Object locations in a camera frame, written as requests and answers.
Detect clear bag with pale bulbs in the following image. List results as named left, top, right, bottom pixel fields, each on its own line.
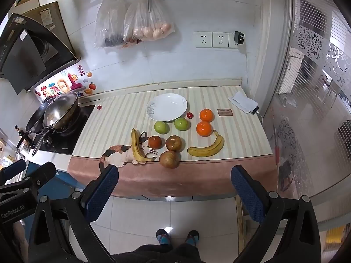
left=122, top=0, right=175, bottom=46

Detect black frying pan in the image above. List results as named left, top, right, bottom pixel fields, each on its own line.
left=16, top=101, right=50, bottom=150

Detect yellow banana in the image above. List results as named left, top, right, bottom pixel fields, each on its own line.
left=187, top=130, right=225, bottom=157

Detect white charging cable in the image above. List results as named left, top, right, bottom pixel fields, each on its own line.
left=243, top=44, right=264, bottom=124

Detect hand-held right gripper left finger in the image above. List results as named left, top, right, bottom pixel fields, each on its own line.
left=27, top=164, right=121, bottom=263

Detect white wall socket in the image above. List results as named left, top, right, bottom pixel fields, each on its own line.
left=193, top=31, right=213, bottom=48
left=213, top=32, right=230, bottom=48

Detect red apple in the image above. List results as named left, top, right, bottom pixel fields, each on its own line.
left=165, top=135, right=183, bottom=152
left=159, top=150, right=181, bottom=169

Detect blue base cabinet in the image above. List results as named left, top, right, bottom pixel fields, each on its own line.
left=53, top=170, right=83, bottom=192

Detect steel wok with lid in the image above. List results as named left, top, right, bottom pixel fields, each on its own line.
left=31, top=91, right=83, bottom=156

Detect dark sauce bottle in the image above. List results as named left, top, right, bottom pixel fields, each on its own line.
left=14, top=124, right=25, bottom=143

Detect black range hood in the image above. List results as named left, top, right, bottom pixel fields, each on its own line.
left=0, top=13, right=81, bottom=95

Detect bright orange tangerine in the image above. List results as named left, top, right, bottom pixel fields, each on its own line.
left=196, top=121, right=213, bottom=137
left=199, top=109, right=214, bottom=123

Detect striped cat print mat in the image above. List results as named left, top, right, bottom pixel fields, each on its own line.
left=67, top=85, right=279, bottom=198

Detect person's right slippered foot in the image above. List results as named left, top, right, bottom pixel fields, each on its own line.
left=184, top=230, right=200, bottom=246

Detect patterned glass sliding door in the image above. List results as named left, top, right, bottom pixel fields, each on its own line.
left=263, top=0, right=351, bottom=225

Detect green apple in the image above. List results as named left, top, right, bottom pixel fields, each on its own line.
left=174, top=118, right=190, bottom=131
left=154, top=121, right=169, bottom=135

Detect clear bag with dark contents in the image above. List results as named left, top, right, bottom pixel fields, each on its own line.
left=94, top=0, right=129, bottom=48

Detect dark reddish orange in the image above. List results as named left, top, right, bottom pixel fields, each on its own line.
left=148, top=135, right=163, bottom=149

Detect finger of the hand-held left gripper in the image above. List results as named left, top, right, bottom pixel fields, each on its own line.
left=0, top=162, right=57, bottom=198
left=0, top=159, right=27, bottom=184

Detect person's left slippered foot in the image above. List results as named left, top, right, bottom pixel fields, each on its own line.
left=156, top=229, right=173, bottom=245

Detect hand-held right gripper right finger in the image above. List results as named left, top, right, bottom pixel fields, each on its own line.
left=230, top=165, right=322, bottom=263

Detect brown spotted banana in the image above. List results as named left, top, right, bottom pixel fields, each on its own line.
left=131, top=128, right=157, bottom=165

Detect white folded cloth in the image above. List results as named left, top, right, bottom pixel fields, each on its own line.
left=227, top=90, right=260, bottom=114

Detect colourful wall stickers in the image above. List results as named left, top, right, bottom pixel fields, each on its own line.
left=34, top=64, right=97, bottom=99

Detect brown hood chimney cover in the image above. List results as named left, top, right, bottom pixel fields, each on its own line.
left=20, top=1, right=76, bottom=58

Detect white patterned plate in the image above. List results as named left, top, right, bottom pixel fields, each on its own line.
left=146, top=93, right=188, bottom=122

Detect person's slippered foot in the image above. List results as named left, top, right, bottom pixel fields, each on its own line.
left=184, top=230, right=200, bottom=246
left=156, top=229, right=173, bottom=245

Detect black induction cooktop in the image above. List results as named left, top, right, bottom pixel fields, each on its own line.
left=26, top=104, right=95, bottom=155

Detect person's dark trousers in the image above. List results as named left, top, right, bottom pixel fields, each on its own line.
left=111, top=242, right=202, bottom=263

